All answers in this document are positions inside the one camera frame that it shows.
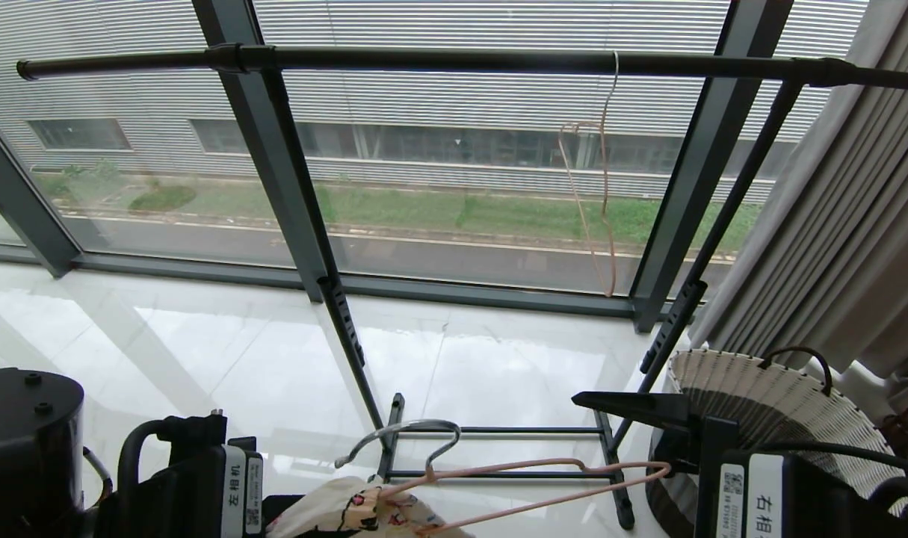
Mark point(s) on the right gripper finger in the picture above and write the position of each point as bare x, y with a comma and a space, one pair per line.
648, 409

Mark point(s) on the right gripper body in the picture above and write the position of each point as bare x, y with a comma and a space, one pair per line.
706, 486

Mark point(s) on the pink clothes hanger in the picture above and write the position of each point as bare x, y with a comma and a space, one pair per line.
611, 290
424, 424

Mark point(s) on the cream printed garment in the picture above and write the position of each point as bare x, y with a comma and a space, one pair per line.
349, 508

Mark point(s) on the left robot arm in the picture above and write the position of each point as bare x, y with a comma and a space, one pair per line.
20, 448

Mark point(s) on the white laundry basket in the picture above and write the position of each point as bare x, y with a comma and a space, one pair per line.
782, 403

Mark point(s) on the black clothes rack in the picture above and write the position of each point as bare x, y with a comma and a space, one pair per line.
424, 60

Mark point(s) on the beige curtain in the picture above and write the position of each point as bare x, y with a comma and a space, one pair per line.
857, 224

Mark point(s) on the window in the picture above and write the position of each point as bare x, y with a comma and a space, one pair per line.
274, 149

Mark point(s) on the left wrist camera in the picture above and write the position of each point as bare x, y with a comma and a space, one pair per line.
192, 486

